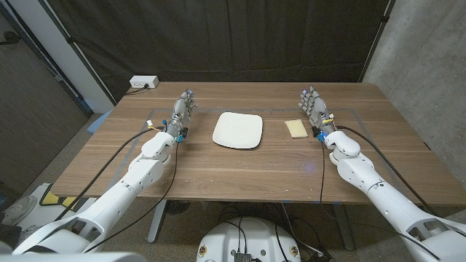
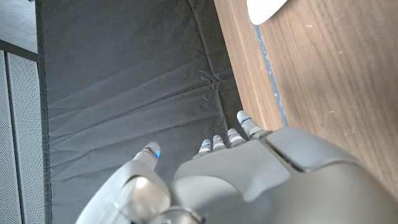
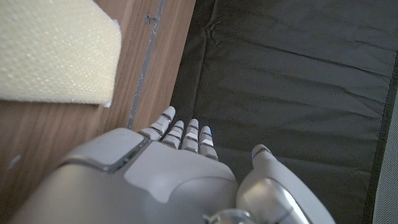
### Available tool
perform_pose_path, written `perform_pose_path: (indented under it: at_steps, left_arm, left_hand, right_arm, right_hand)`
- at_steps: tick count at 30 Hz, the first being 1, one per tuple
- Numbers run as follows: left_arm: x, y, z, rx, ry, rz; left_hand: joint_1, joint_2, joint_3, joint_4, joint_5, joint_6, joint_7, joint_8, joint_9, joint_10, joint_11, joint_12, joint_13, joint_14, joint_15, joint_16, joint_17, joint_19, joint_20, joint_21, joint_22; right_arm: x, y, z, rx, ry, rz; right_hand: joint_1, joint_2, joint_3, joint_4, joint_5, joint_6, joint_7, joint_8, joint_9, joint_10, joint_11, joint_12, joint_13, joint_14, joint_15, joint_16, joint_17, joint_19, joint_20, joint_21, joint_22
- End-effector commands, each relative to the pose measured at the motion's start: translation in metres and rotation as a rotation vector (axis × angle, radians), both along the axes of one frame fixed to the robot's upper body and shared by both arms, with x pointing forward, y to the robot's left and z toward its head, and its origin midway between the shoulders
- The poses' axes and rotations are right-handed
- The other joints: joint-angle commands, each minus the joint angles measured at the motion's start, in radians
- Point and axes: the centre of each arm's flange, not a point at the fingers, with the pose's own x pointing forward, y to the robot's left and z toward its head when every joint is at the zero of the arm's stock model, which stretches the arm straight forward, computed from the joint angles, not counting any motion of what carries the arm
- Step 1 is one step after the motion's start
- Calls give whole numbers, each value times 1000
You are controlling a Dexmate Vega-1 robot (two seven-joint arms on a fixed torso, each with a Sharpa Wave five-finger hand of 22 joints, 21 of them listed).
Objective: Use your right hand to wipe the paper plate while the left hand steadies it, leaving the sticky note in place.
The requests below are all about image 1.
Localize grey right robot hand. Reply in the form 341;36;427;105
297;85;338;137

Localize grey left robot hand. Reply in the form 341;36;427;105
164;87;198;138

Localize yellow sponge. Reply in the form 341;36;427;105
284;119;309;139

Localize white square paper plate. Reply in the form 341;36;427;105
212;111;264;150

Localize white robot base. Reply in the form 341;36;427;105
196;217;302;262

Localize white power outlet box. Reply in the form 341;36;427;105
129;75;160;90

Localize black backdrop curtain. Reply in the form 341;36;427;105
45;0;396;103

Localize black backdrop stand pole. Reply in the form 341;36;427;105
36;0;118;107
358;0;397;84

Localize black round floor fan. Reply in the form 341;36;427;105
165;199;192;215

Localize white table leg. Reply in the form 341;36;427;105
146;199;168;244

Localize grey table leg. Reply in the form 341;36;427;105
331;203;356;252

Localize black floor power adapter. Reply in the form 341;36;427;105
308;247;333;262

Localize grey base port module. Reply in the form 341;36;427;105
232;250;254;262

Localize black outlet power cord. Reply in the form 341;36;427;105
125;84;150;96

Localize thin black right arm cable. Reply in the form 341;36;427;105
318;140;327;205

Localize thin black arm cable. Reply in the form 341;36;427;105
83;140;180;254
318;140;327;205

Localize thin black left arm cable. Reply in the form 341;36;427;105
83;140;180;254

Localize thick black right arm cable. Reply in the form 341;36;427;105
335;124;438;216

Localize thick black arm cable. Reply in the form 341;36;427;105
335;124;438;216
54;126;165;222

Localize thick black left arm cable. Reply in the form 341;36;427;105
54;126;165;222

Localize white floor cable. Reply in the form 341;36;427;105
280;202;323;255

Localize black base cable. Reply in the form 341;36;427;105
221;217;249;253
271;223;289;262

